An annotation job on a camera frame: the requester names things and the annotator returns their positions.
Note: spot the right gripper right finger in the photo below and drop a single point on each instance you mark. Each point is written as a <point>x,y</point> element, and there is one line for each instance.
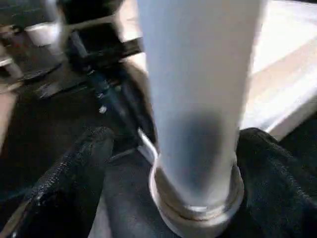
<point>277,193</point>

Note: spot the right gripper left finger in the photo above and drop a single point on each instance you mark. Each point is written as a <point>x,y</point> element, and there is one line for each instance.
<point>57,193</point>

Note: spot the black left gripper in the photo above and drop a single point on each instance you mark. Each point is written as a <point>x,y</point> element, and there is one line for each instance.
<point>99,57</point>

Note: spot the white plastic table leg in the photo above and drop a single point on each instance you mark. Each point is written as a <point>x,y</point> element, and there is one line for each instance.
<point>198,74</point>

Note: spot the white plastic table top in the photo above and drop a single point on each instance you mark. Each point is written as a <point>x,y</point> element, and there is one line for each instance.
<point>284,62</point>

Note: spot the black work mat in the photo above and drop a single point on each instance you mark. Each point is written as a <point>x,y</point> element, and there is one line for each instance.
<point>123,198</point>

